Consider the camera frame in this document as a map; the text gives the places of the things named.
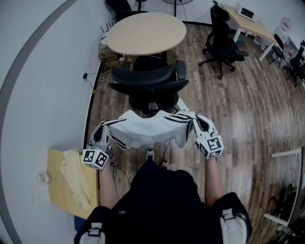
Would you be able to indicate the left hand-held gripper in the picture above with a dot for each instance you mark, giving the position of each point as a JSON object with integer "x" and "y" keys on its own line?
{"x": 95, "y": 158}

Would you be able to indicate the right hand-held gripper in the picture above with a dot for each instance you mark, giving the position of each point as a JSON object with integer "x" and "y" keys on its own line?
{"x": 212, "y": 146}

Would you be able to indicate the white shirt with black stripes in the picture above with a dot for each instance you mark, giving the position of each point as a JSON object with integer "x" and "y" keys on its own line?
{"x": 147, "y": 129}

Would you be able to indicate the black mesh office chair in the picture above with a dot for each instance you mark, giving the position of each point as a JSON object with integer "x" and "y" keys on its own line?
{"x": 147, "y": 78}

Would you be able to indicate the person's left forearm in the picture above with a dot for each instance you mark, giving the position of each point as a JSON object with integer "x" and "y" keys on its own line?
{"x": 107, "y": 188}

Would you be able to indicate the person's right forearm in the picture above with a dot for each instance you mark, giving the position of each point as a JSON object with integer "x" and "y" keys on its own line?
{"x": 213, "y": 183}

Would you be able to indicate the black high-back office chair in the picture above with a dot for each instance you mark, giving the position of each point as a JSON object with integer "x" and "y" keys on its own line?
{"x": 221, "y": 45}

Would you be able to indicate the black folding chair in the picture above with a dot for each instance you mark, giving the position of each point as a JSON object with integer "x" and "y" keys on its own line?
{"x": 278, "y": 47}

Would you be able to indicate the black swivel chair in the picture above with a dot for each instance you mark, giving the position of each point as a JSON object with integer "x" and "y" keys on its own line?
{"x": 297, "y": 64}

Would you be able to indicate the black armrest office chair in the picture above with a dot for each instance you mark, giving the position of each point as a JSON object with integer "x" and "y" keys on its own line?
{"x": 119, "y": 8}

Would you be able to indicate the white power strip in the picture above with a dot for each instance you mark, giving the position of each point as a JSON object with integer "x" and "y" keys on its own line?
{"x": 183, "y": 104}

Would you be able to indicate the pale yellow cloth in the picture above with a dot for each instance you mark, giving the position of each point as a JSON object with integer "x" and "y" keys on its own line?
{"x": 75, "y": 176}

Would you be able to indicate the person's right shoe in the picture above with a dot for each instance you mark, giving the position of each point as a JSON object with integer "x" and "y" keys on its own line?
{"x": 165, "y": 165}

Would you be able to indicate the person's shoe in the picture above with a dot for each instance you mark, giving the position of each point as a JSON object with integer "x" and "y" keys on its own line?
{"x": 165, "y": 165}
{"x": 150, "y": 155}

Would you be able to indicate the person's left shoe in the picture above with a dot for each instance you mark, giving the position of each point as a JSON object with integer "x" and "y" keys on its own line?
{"x": 150, "y": 155}

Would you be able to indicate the small wooden side table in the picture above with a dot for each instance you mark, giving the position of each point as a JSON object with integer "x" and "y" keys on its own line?
{"x": 56, "y": 190}

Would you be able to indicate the clear plastic bottle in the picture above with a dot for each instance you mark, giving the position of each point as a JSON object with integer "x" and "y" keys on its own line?
{"x": 43, "y": 178}

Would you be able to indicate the brown cardboard box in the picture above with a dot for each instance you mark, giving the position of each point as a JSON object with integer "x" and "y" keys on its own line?
{"x": 109, "y": 58}

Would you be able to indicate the person's black clothing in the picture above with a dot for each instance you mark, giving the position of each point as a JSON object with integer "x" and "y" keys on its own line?
{"x": 162, "y": 207}

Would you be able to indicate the blue stool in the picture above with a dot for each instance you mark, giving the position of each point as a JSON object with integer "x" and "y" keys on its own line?
{"x": 79, "y": 224}

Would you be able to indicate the white router with antennas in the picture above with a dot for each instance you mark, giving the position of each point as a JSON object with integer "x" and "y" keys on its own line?
{"x": 104, "y": 39}

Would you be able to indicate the round wooden table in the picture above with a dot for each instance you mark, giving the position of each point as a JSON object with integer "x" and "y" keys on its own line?
{"x": 145, "y": 33}

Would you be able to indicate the rectangular wooden white-legged desk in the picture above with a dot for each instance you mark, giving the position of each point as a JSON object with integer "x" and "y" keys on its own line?
{"x": 250, "y": 25}

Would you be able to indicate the white-framed grey desk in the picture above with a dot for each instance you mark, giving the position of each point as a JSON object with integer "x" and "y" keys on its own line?
{"x": 295, "y": 205}

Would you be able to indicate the white microwave oven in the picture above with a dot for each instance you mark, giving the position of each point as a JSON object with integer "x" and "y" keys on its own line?
{"x": 246, "y": 12}

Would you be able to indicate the black standing fan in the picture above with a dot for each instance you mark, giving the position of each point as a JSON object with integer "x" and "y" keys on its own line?
{"x": 175, "y": 4}

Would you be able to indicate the white storage boxes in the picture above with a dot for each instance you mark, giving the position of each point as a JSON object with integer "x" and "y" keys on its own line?
{"x": 284, "y": 31}

